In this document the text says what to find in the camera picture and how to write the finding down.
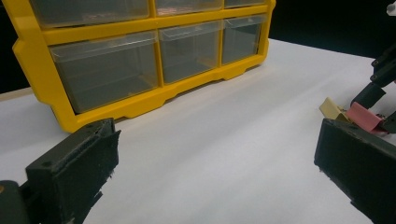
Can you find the yellow drawer organizer cabinet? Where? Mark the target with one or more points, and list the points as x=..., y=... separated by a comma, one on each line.
x=146, y=102

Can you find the yellow binder clip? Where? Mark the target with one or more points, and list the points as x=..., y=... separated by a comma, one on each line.
x=331, y=109

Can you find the pink binder clip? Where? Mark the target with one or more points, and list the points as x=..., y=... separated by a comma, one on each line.
x=364, y=118

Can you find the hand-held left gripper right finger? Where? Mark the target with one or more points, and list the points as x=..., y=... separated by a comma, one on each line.
x=361, y=168

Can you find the set of clear plastic drawers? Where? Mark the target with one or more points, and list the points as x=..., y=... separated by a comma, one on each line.
x=109, y=71

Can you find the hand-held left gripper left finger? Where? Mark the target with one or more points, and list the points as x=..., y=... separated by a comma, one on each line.
x=71, y=174

